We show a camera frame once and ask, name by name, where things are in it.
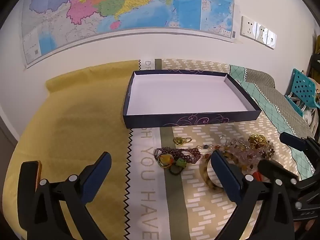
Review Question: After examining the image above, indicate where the white wall socket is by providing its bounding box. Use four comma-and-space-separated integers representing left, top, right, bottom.
241, 16, 260, 40
255, 22, 269, 44

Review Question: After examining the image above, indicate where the colourful wall map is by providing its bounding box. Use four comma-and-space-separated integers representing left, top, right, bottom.
21, 0, 235, 69

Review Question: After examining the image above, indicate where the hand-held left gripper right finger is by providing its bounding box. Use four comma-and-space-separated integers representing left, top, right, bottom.
211, 150, 295, 240

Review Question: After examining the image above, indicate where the garnet bead bracelet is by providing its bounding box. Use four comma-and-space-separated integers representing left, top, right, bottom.
155, 147, 203, 165

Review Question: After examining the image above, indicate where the amber flower bead bracelet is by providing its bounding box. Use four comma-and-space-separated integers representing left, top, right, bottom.
248, 134, 275, 159

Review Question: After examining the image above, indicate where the small green amber pendant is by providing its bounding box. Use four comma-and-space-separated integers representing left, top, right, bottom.
157, 154, 188, 176

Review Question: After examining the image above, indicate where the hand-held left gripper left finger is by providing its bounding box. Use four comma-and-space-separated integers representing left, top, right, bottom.
17, 152, 112, 240

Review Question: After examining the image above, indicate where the navy cardboard box tray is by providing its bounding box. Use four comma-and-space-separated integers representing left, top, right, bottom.
123, 69, 262, 129

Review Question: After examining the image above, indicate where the teal plastic chair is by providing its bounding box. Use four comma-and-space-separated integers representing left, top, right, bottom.
285, 67, 320, 117

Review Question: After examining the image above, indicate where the patterned bed sheet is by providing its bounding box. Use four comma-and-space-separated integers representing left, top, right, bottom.
2, 59, 318, 240

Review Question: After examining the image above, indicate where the clear crystal bead bracelet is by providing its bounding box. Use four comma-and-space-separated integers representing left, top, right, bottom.
226, 139, 265, 172

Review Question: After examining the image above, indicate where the mixed coloured bead chain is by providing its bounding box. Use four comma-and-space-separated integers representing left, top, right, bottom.
196, 135, 227, 155

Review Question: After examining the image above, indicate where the white wall switch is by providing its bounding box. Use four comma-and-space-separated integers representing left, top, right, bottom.
265, 29, 277, 49

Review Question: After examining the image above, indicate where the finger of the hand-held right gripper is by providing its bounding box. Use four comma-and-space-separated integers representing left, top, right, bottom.
279, 132, 320, 160
257, 159, 299, 188

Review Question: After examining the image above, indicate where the tortoiseshell bangle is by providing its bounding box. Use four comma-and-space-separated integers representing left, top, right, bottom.
199, 150, 242, 192

